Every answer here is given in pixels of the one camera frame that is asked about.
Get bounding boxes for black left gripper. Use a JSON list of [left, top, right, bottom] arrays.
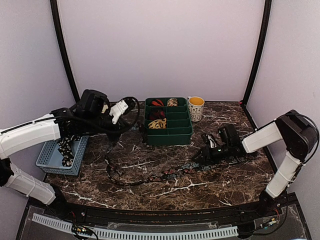
[[84, 109, 131, 143]]

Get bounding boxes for dark floral necktie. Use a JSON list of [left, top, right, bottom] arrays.
[[104, 124, 251, 186]]

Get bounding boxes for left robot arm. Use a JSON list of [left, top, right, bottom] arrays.
[[0, 89, 140, 218]]

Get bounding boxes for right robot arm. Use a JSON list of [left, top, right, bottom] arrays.
[[192, 109, 320, 199]]

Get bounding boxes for black white patterned tie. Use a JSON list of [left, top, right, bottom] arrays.
[[57, 135, 81, 167]]

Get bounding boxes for white mug yellow inside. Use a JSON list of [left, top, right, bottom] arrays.
[[187, 96, 205, 122]]

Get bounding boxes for green compartment organizer tray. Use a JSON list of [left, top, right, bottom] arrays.
[[144, 97, 193, 146]]

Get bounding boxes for yellow patterned rolled tie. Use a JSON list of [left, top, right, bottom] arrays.
[[148, 118, 167, 129]]

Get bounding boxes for red navy striped rolled tie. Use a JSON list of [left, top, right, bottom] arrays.
[[150, 98, 165, 107]]

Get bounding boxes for floral cream rolled tie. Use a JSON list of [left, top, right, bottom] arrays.
[[167, 98, 179, 107]]

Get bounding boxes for maroon navy striped rolled tie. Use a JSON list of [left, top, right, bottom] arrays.
[[148, 109, 166, 121]]

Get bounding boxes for light blue plastic basket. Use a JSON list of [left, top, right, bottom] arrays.
[[35, 136, 89, 176]]

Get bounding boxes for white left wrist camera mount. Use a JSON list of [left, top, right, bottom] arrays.
[[109, 99, 129, 125]]

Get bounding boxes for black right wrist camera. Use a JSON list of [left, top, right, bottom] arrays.
[[218, 123, 241, 147]]

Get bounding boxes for left black frame post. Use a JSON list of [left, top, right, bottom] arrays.
[[49, 0, 80, 102]]

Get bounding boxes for black frame post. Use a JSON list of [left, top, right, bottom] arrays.
[[49, 0, 80, 102], [241, 0, 272, 109]]

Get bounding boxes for black front rail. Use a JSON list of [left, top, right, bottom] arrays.
[[29, 194, 298, 228]]

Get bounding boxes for white slotted cable duct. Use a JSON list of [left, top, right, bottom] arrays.
[[31, 213, 238, 240]]

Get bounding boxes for right black frame post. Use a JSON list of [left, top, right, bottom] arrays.
[[241, 0, 272, 109]]

